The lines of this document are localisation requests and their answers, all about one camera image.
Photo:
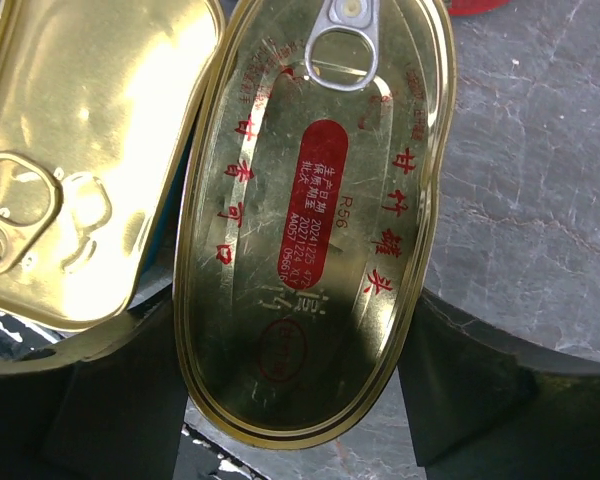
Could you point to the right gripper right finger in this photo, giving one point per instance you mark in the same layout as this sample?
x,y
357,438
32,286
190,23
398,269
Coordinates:
x,y
485,404

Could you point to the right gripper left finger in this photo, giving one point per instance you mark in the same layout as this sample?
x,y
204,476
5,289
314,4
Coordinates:
x,y
107,403

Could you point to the gold oval fish tin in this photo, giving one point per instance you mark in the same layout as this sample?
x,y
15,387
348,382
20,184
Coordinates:
x,y
310,212

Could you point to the gold rectangular meat tin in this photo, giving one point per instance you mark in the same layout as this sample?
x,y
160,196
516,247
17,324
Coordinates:
x,y
97,100

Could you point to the oval red fish tin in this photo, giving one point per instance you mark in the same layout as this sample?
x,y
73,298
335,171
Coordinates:
x,y
472,7

